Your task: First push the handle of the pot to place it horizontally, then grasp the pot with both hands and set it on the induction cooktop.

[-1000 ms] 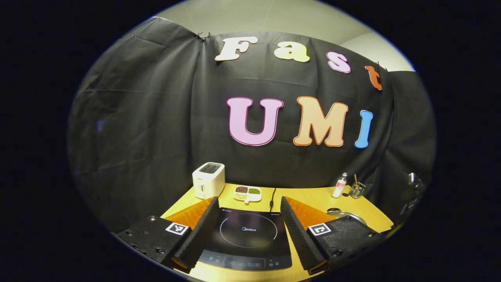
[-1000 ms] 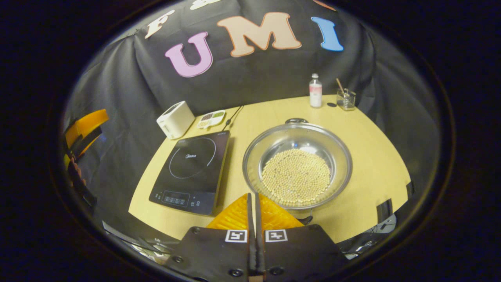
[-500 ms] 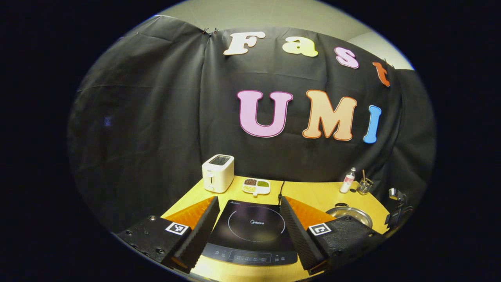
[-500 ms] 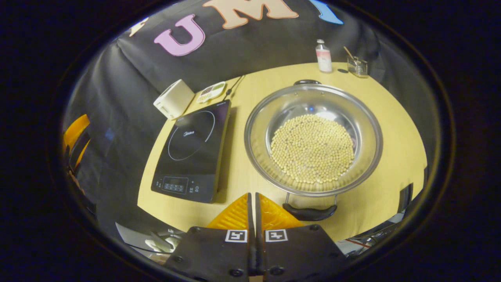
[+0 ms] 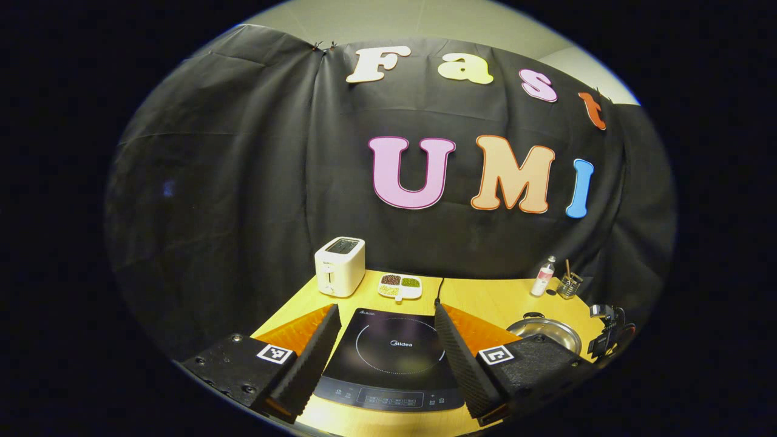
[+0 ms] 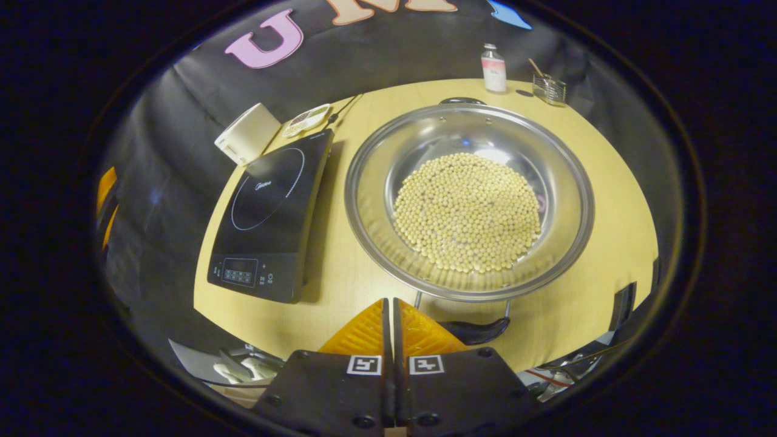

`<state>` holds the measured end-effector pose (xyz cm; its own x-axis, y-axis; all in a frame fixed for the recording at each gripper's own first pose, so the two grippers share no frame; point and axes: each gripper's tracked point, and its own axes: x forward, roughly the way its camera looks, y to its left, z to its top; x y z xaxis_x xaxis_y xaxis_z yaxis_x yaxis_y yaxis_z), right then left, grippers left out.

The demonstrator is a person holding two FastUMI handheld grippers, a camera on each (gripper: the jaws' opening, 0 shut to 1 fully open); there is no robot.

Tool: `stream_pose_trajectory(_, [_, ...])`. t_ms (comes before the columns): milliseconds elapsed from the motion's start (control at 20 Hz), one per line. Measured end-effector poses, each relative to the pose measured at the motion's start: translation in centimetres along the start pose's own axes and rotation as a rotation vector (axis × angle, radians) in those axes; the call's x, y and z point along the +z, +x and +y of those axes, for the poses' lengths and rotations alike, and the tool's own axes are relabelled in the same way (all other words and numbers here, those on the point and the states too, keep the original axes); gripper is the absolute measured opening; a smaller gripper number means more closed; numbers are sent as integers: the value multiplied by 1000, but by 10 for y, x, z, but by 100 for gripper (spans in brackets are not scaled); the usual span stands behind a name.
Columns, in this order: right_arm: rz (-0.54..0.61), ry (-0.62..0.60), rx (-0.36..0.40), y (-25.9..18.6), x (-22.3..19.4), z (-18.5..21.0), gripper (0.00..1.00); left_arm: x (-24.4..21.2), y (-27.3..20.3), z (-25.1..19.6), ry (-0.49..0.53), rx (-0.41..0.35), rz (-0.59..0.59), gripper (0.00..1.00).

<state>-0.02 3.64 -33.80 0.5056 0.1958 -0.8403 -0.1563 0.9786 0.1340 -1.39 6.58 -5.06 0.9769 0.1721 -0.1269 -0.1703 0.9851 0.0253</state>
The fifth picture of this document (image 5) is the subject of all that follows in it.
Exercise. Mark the black induction cooktop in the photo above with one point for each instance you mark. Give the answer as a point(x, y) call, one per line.
point(388, 364)

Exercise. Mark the white divided dish of beans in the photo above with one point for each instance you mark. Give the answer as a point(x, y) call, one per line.
point(400, 290)

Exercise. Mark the clear bottle with pink label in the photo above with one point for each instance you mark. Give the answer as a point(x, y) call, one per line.
point(542, 280)

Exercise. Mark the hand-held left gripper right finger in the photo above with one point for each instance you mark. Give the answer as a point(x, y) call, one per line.
point(464, 364)

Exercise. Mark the black backdrop cloth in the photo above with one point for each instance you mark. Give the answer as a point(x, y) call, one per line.
point(243, 182)

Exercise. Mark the white toaster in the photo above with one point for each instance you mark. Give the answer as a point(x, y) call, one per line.
point(340, 270)

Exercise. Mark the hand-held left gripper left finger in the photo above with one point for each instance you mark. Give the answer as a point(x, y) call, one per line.
point(309, 364)

